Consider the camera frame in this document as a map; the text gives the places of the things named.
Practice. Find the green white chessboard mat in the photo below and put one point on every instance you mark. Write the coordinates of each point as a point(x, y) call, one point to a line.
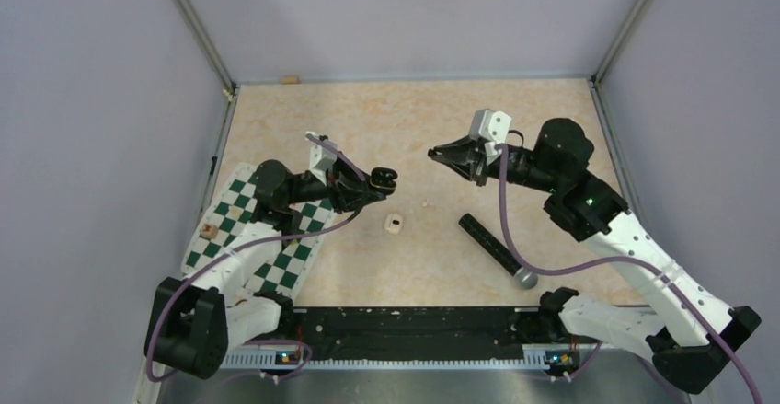
point(230, 212)

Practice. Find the white earbud charging case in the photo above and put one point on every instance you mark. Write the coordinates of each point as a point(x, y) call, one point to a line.
point(393, 224)

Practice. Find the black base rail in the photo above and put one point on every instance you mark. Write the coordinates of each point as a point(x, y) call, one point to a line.
point(434, 333)

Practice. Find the black earbud charging case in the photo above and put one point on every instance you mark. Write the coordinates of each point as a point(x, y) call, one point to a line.
point(383, 179)

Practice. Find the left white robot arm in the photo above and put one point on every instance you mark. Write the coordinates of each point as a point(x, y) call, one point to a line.
point(197, 320)

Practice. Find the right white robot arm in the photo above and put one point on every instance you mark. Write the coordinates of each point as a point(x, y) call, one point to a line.
point(688, 334)

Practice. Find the brown wooden chess piece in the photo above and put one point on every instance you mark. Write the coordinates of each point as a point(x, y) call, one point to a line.
point(209, 231)

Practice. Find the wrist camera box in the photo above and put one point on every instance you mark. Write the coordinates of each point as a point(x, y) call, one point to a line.
point(323, 155)
point(490, 127)

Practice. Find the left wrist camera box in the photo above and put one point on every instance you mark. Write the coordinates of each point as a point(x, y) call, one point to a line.
point(323, 155)

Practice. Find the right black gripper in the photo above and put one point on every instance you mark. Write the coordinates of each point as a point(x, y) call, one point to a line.
point(467, 157)

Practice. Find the black microphone grey head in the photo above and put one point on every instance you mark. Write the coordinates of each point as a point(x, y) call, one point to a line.
point(524, 278)

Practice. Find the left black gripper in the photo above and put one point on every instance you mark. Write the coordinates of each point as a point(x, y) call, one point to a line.
point(342, 187)

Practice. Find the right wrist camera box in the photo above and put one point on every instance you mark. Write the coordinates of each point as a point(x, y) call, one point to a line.
point(490, 127)

